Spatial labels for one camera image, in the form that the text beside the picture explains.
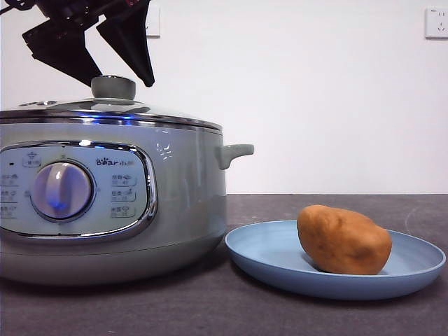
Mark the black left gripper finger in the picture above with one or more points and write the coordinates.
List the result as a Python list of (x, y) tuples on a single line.
[(133, 38), (59, 49)]

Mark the glass lid with green knob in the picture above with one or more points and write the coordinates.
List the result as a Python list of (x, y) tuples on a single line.
[(113, 87)]

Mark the brown potato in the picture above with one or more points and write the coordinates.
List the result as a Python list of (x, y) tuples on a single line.
[(343, 241)]

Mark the pale green electric steamer pot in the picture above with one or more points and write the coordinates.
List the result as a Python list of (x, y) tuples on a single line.
[(189, 196)]

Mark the blue plate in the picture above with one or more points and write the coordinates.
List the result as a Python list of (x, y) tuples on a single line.
[(266, 252)]

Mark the white wall socket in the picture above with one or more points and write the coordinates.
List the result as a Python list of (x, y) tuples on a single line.
[(154, 24), (437, 22)]

